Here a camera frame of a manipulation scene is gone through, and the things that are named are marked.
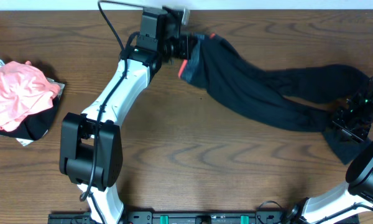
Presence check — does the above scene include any pink crumpled garment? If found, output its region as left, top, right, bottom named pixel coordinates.
left=0, top=61, right=60, bottom=132

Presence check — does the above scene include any black folded garment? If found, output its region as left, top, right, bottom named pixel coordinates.
left=0, top=78, right=65, bottom=141

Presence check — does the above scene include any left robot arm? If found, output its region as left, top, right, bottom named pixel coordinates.
left=59, top=6, right=195, bottom=223

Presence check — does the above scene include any left black cable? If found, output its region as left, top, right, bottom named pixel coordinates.
left=79, top=0, right=144, bottom=224

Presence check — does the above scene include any black leggings red waistband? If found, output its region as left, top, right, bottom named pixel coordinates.
left=178, top=34, right=371, bottom=164

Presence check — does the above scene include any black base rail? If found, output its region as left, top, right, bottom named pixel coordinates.
left=47, top=211, right=288, bottom=224

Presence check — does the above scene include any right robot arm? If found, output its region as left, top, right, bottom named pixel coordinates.
left=282, top=77, right=373, bottom=224

